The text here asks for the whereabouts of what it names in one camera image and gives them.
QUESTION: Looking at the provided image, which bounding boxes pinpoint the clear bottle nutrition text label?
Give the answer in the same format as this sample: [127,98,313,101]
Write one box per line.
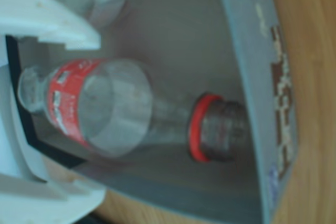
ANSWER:
[18,58,247,163]

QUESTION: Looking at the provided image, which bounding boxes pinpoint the grey cardboard box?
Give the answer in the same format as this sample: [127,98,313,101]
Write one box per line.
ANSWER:
[5,0,299,224]

